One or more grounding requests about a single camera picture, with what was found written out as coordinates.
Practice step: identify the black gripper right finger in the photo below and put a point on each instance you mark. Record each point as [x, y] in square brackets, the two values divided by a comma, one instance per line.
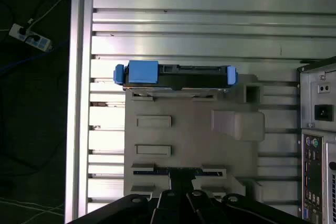
[199, 208]

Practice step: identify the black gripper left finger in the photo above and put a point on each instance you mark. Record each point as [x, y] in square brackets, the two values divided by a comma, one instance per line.
[165, 208]

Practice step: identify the hard disk in blue carrier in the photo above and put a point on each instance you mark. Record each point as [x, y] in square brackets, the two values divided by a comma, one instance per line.
[143, 73]

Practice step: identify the RAM stick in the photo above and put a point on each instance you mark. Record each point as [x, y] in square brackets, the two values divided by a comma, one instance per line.
[147, 172]

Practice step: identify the grey parts rack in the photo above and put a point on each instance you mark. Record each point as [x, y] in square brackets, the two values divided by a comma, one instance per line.
[189, 129]

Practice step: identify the silver PC case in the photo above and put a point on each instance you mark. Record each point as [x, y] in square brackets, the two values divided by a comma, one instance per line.
[307, 103]

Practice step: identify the white power strip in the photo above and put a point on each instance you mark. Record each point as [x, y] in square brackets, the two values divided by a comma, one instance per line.
[34, 41]

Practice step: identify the aluminium table edge rail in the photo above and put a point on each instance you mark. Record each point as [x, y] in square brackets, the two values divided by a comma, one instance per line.
[78, 103]

